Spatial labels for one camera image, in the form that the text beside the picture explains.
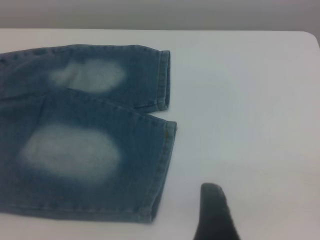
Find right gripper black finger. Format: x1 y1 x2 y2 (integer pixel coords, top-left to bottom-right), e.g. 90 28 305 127
193 182 242 240

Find blue denim shorts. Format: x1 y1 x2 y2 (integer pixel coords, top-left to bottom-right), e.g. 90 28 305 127
0 44 178 225

